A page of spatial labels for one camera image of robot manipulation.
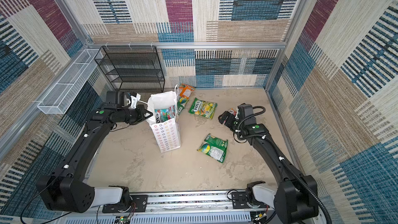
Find white paper bag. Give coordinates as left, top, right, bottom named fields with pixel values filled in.
left=147, top=85, right=181, bottom=153

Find pink Fox's candy bag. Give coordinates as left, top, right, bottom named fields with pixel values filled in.
left=228, top=108, right=236, bottom=116

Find teal Fox's candy bag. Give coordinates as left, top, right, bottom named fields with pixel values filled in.
left=155, top=105, right=176, bottom=123

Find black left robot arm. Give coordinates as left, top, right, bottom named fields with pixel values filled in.
left=36, top=91, right=153, bottom=213

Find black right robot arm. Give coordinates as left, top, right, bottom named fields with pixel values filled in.
left=218, top=104, right=320, bottom=224

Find yellow green candy bag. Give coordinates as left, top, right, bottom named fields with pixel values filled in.
left=189, top=98, right=218, bottom=119

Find orange green snack bag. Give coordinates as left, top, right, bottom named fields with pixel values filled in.
left=177, top=84, right=195, bottom=114

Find black wire shelf rack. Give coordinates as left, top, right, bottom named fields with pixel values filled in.
left=94, top=45, right=165, bottom=93

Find white wire mesh basket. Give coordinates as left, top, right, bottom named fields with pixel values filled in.
left=37, top=49, right=99, bottom=115

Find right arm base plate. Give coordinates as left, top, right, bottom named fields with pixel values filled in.
left=230, top=191, right=267, bottom=209

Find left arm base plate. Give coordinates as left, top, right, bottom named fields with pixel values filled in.
left=102, top=195, right=148, bottom=214

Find white slotted cable duct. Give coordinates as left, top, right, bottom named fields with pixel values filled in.
left=65, top=212, right=252, bottom=224

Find black corrugated cable conduit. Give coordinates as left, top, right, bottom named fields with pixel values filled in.
left=236, top=105, right=333, bottom=224

